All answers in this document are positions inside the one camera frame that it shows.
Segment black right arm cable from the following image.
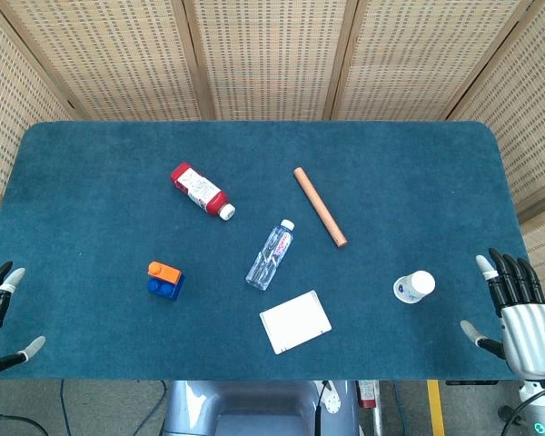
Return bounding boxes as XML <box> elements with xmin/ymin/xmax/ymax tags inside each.
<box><xmin>498</xmin><ymin>385</ymin><xmax>545</xmax><ymax>436</ymax></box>

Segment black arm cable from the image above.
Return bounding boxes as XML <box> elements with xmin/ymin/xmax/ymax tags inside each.
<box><xmin>498</xmin><ymin>385</ymin><xmax>545</xmax><ymax>436</ymax></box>
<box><xmin>0</xmin><ymin>411</ymin><xmax>51</xmax><ymax>436</ymax></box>

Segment clear plastic water bottle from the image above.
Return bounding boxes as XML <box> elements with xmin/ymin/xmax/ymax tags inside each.
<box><xmin>245</xmin><ymin>218</ymin><xmax>296</xmax><ymax>291</ymax></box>

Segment silver blue robot torso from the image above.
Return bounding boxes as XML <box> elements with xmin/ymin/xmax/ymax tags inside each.
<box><xmin>162</xmin><ymin>380</ymin><xmax>360</xmax><ymax>436</ymax></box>

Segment black torso cable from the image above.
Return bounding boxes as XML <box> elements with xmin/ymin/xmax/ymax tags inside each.
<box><xmin>312</xmin><ymin>381</ymin><xmax>331</xmax><ymax>436</ymax></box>

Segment orange plastic block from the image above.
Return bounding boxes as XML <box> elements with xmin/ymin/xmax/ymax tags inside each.
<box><xmin>147</xmin><ymin>261</ymin><xmax>183</xmax><ymax>288</ymax></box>

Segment red juice bottle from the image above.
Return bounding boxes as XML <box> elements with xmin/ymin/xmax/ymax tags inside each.
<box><xmin>170</xmin><ymin>162</ymin><xmax>236</xmax><ymax>223</ymax></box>

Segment wooden rod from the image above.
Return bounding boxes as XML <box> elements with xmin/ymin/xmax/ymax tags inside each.
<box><xmin>292</xmin><ymin>166</ymin><xmax>349</xmax><ymax>249</ymax></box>

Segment woven bamboo folding screen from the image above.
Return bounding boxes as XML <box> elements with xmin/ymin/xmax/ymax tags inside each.
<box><xmin>0</xmin><ymin>0</ymin><xmax>545</xmax><ymax>314</ymax></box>

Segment blue orange toy block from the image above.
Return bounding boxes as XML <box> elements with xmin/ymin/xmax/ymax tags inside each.
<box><xmin>146</xmin><ymin>272</ymin><xmax>186</xmax><ymax>302</ymax></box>

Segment blue floor cable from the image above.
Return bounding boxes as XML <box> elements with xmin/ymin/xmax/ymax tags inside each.
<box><xmin>130</xmin><ymin>380</ymin><xmax>169</xmax><ymax>436</ymax></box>

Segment white plastic tray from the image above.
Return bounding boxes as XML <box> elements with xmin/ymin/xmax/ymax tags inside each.
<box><xmin>259</xmin><ymin>290</ymin><xmax>333</xmax><ymax>356</ymax></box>

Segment blue table cloth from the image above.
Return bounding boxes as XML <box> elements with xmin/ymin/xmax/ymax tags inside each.
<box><xmin>0</xmin><ymin>120</ymin><xmax>532</xmax><ymax>382</ymax></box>

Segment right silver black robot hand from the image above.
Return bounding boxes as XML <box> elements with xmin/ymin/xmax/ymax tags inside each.
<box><xmin>460</xmin><ymin>247</ymin><xmax>545</xmax><ymax>381</ymax></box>

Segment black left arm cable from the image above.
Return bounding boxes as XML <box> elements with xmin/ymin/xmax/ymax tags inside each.
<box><xmin>0</xmin><ymin>411</ymin><xmax>51</xmax><ymax>436</ymax></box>

